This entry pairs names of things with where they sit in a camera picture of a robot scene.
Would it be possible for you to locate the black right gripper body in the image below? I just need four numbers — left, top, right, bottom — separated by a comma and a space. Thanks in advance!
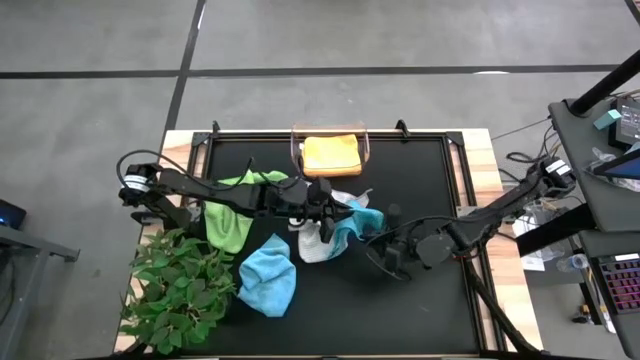
372, 227, 422, 274

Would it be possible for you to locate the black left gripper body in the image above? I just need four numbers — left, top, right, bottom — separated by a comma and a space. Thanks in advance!
299, 198, 347, 226

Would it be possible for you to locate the light grey microfiber towel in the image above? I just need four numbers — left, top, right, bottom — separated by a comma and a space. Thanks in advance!
289, 187, 375, 264

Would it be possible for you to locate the teal microfiber towel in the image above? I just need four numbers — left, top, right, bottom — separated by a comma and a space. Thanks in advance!
327, 199, 386, 252

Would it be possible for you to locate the orange microfiber towel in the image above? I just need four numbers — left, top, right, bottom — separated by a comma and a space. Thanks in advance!
301, 133, 364, 179

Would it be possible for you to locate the light blue microfiber towel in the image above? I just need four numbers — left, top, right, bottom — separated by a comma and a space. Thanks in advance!
237, 233, 297, 319

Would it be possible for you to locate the green microfiber towel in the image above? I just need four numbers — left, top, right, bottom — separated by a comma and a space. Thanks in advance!
202, 169, 290, 255

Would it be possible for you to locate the clear plastic bin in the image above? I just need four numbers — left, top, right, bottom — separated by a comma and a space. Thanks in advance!
290, 124, 372, 180

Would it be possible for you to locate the white paper sheet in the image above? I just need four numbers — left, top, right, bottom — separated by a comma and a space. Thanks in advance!
519, 249, 546, 273

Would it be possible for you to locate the clear plastic bottle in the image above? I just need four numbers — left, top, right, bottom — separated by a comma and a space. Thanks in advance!
556, 253, 591, 274

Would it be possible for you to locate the green leafy plant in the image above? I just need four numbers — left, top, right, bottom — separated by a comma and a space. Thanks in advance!
118, 227, 237, 356

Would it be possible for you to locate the small black yellow tool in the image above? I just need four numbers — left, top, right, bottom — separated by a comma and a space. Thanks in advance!
572, 303, 594, 325

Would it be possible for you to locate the dark grey workstation desk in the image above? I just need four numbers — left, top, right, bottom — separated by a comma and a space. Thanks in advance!
548, 97, 640, 360

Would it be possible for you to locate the backlit keyboard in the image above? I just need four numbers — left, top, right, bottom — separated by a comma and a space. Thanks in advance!
597, 252, 640, 316

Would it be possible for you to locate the tablet with blue screen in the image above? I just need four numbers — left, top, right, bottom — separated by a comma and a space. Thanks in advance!
587, 147, 640, 181

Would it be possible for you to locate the small teal box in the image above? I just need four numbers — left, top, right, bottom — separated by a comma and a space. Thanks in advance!
593, 108, 623, 131

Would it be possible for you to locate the black electronic device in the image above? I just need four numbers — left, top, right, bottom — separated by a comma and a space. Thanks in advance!
610, 95, 640, 149

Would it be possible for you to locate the black stand pole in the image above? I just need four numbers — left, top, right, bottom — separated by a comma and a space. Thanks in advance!
569, 49, 640, 116

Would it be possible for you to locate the grey metal desk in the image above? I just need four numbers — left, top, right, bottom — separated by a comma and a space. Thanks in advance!
0, 224, 81, 360

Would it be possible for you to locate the dark blue device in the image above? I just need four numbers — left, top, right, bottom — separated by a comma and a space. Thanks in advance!
0, 199, 27, 230

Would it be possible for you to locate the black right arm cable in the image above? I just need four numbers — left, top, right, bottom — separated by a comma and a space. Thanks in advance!
367, 149, 551, 246

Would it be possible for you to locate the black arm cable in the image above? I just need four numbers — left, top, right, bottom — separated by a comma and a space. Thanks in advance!
115, 148, 301, 194
367, 149, 551, 246

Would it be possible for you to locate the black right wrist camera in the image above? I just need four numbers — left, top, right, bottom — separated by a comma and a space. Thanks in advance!
386, 202, 404, 232

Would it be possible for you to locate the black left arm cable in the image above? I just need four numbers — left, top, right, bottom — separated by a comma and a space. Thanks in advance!
115, 148, 301, 194

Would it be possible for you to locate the black corrugated cable sleeve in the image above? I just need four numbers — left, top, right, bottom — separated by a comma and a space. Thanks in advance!
462, 254, 541, 355

